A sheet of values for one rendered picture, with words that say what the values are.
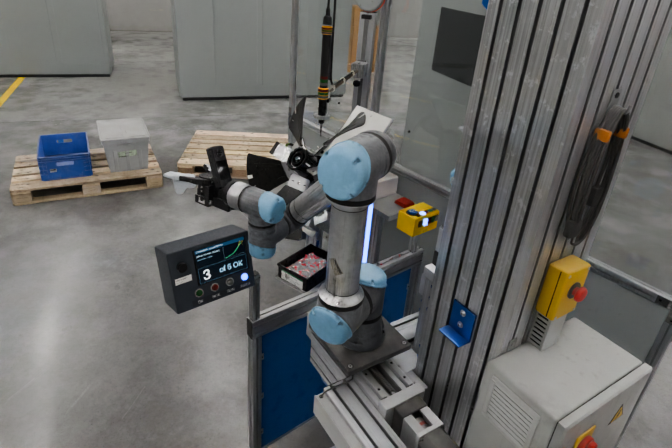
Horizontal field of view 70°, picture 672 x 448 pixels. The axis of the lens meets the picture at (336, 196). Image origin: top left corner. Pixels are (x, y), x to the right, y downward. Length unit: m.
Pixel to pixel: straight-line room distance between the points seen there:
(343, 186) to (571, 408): 0.66
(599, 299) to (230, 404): 1.78
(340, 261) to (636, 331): 1.45
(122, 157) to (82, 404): 2.52
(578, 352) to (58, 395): 2.39
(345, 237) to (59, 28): 8.13
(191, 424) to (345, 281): 1.60
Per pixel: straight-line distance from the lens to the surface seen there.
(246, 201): 1.27
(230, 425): 2.59
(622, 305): 2.27
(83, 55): 9.00
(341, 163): 1.00
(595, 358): 1.35
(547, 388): 1.21
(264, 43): 7.50
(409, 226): 2.09
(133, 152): 4.74
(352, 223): 1.08
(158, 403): 2.73
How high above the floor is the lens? 2.03
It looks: 26 degrees down
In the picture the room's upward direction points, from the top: 5 degrees clockwise
